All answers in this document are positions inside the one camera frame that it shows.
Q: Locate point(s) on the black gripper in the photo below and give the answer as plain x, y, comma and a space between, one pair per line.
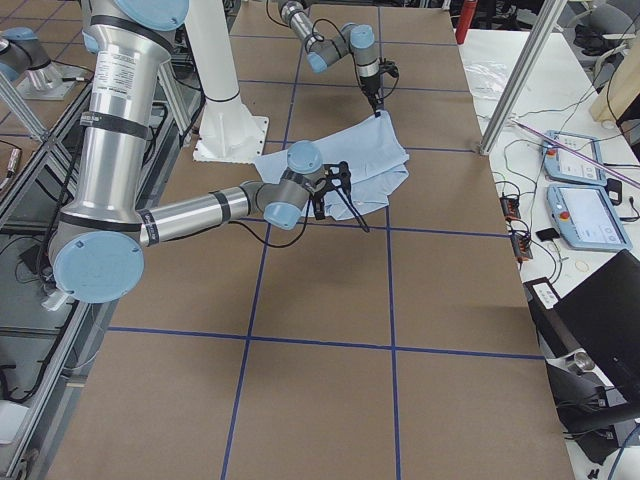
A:
369, 88
317, 198

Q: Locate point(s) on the light blue button shirt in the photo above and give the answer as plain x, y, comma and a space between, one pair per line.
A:
375, 158

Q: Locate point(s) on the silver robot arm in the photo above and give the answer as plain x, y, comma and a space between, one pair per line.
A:
97, 251
325, 44

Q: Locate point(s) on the clear plastic bag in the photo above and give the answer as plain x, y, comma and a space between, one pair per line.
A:
487, 80

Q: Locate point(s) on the red cylinder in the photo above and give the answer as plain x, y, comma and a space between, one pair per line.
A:
465, 19

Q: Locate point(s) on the upper blue teach pendant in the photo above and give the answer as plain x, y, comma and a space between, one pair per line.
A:
561, 165

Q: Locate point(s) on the blue teach pendant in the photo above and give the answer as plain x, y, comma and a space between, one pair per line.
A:
561, 165
586, 219

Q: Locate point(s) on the lower blue teach pendant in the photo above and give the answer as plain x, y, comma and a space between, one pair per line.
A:
586, 219

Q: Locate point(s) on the black laptop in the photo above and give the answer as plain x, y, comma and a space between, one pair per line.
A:
600, 315

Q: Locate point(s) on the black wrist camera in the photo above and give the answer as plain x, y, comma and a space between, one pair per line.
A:
389, 67
338, 177

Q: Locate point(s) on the white camera pedestal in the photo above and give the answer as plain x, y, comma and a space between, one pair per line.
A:
228, 132

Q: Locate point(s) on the aluminium frame post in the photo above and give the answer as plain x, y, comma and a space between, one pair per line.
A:
536, 40

